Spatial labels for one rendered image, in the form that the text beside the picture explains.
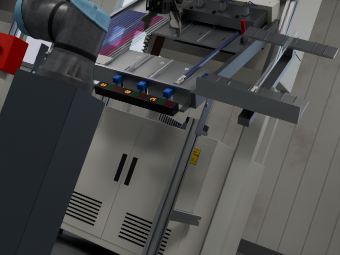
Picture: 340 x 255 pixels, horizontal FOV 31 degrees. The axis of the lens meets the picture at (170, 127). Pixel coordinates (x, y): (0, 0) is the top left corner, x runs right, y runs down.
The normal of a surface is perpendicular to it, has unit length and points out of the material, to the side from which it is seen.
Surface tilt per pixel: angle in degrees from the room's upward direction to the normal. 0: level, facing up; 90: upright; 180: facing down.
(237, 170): 90
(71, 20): 90
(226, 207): 90
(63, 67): 73
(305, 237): 90
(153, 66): 43
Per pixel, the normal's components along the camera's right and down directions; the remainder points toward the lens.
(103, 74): -0.54, 0.48
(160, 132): -0.42, -0.22
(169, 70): -0.05, -0.84
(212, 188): 0.84, 0.26
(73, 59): 0.30, -0.29
